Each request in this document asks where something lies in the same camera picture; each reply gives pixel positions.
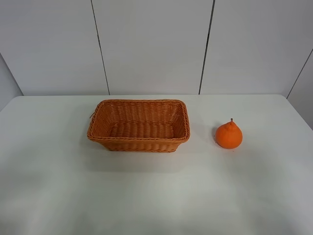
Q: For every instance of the orange wicker basket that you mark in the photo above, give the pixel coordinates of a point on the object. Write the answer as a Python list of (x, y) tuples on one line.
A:
[(133, 125)]

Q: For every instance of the orange with stem knob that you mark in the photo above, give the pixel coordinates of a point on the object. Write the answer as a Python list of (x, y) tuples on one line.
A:
[(229, 135)]

